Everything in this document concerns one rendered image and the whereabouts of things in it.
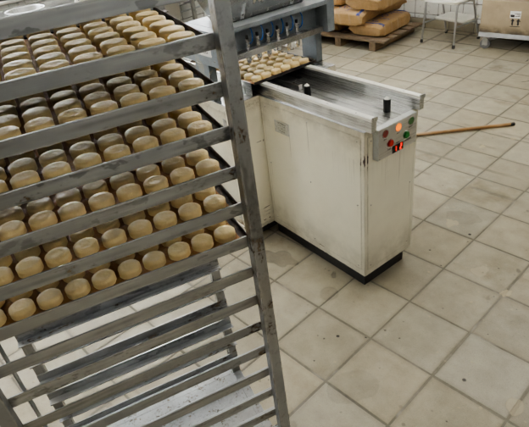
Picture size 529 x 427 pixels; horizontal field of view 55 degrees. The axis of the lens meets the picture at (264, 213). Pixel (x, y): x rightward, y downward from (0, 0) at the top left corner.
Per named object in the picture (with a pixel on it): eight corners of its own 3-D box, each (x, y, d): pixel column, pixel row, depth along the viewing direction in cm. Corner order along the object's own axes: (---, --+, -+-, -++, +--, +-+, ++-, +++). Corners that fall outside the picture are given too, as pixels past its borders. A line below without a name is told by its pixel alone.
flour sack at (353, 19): (310, 23, 592) (309, 7, 582) (331, 13, 616) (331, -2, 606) (363, 28, 548) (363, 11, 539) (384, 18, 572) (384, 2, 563)
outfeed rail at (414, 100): (180, 41, 354) (178, 30, 350) (184, 39, 355) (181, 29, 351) (420, 110, 215) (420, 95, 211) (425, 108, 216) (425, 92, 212)
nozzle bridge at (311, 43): (190, 92, 265) (176, 24, 246) (296, 54, 299) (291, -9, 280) (226, 107, 242) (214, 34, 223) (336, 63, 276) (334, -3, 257)
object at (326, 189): (274, 232, 298) (255, 83, 249) (318, 207, 314) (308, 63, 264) (364, 291, 249) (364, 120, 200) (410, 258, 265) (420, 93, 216)
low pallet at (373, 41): (297, 40, 621) (297, 30, 615) (338, 23, 666) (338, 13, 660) (383, 52, 547) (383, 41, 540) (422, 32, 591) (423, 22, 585)
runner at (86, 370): (263, 293, 130) (262, 284, 129) (268, 299, 128) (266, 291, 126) (-3, 404, 111) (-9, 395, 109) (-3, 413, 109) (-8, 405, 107)
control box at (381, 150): (371, 159, 213) (371, 129, 206) (409, 139, 225) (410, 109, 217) (378, 162, 211) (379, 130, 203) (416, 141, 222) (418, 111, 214)
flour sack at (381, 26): (380, 39, 549) (381, 24, 540) (348, 36, 574) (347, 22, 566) (414, 22, 590) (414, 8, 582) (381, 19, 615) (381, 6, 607)
